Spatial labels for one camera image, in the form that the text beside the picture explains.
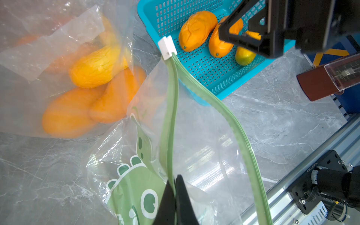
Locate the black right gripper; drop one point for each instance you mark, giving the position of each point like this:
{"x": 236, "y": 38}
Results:
{"x": 314, "y": 25}

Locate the green printed zip bag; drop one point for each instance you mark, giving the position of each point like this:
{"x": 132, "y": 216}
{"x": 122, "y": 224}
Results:
{"x": 174, "y": 125}

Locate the orange mango top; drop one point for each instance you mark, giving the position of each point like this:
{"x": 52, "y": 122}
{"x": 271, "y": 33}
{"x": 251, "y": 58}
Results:
{"x": 196, "y": 30}

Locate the small yellow mango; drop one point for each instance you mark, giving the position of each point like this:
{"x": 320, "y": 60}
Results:
{"x": 243, "y": 56}

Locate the brown wedge stand clear plate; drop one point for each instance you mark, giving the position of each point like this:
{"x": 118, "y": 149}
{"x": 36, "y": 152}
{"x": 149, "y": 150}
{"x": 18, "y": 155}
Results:
{"x": 331, "y": 78}

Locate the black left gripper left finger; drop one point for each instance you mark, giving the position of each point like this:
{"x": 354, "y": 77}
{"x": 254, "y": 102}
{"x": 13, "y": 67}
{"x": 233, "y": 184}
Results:
{"x": 166, "y": 211}

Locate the blue zipper clear bag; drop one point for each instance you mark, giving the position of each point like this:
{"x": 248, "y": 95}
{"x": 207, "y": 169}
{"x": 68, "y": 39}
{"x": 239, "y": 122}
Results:
{"x": 41, "y": 41}

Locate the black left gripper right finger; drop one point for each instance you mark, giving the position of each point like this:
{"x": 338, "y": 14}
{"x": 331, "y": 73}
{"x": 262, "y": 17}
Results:
{"x": 184, "y": 211}

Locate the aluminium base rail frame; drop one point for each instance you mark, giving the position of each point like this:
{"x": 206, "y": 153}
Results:
{"x": 325, "y": 186}

